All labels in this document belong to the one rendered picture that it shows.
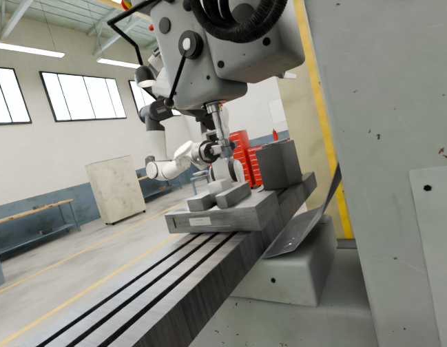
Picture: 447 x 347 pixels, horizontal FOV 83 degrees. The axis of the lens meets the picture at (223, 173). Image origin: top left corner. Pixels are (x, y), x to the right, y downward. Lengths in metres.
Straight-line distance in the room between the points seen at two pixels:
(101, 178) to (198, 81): 6.14
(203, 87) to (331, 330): 0.71
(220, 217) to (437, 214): 0.48
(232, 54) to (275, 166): 0.57
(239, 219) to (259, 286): 0.19
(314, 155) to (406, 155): 2.05
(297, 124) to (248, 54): 1.90
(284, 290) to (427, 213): 0.38
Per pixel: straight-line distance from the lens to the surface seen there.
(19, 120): 8.68
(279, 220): 0.87
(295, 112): 2.53
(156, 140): 1.23
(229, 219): 0.72
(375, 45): 0.50
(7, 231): 8.21
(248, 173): 6.08
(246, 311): 0.85
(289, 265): 0.68
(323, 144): 2.49
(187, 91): 0.80
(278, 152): 1.09
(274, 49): 0.66
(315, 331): 0.79
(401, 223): 0.53
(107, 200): 6.81
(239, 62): 0.68
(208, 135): 1.56
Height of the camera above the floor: 1.16
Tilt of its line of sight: 6 degrees down
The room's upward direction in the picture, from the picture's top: 15 degrees counter-clockwise
